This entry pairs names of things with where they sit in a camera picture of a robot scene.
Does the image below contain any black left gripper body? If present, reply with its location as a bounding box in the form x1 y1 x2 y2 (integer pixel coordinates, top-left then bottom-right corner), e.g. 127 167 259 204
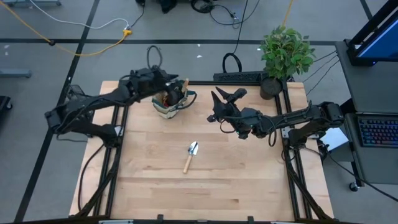
130 67 170 94

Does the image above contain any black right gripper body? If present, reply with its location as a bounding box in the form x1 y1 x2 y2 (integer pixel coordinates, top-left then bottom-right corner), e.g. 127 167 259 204
206 88 252 127

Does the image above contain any beige gardening bag green trim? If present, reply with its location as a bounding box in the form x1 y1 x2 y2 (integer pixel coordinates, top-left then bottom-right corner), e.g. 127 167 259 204
151 79 197 119

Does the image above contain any black perforated electronics box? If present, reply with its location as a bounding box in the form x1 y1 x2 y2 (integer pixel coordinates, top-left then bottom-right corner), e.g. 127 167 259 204
213 70 268 83

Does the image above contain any person's foot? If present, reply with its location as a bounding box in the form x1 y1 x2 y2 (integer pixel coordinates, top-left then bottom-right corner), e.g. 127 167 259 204
157 0 178 14

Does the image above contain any green leafy plant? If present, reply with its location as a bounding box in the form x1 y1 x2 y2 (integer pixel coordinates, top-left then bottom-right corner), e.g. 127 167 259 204
259 25 317 80

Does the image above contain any white paper sheet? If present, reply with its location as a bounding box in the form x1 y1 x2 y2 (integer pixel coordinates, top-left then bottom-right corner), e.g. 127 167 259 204
319 127 349 152

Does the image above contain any grey laptop cart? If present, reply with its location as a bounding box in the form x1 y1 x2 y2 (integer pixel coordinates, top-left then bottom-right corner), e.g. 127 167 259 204
334 40 398 192

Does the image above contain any black chair base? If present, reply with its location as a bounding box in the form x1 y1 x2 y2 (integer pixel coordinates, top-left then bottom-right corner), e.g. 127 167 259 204
0 95 13 111

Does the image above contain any keyboard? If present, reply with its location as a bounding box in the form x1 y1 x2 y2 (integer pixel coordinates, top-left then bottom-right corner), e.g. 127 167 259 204
345 112 398 149

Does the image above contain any large display on black stand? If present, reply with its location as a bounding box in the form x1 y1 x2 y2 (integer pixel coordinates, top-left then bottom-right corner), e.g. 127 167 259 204
346 0 398 66

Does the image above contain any black aluminium table frame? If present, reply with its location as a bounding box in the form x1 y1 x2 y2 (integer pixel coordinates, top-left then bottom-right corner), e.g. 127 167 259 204
74 70 335 224

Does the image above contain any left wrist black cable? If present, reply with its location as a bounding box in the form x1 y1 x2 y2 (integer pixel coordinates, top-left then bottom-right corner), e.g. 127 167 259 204
147 45 163 70

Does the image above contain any black coiled floor cable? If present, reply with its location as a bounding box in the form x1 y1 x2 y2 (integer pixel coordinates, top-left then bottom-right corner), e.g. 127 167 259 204
221 0 249 74

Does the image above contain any silver trowel wooden handle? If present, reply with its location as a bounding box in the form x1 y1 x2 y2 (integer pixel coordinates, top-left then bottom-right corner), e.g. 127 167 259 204
182 141 199 174

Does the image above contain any yellow extension cable with plug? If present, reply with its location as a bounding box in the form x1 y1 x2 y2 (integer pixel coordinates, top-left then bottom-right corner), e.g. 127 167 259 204
0 0 133 57

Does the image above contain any black cable bundle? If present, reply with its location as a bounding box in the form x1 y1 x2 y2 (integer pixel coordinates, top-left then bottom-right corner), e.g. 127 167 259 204
190 0 262 30

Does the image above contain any white floor cable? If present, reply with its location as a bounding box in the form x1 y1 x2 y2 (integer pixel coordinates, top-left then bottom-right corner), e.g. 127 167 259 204
29 0 130 30

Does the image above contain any thin black cable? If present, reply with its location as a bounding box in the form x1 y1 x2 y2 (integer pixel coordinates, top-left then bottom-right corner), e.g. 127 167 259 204
305 60 340 96
313 50 338 62
302 55 339 83

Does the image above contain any yellow hanging cable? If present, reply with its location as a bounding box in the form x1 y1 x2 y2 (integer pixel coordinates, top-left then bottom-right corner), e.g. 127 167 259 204
282 0 295 28

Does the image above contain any black arm base cable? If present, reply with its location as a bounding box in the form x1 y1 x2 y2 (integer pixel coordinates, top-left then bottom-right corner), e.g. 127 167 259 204
76 142 106 213

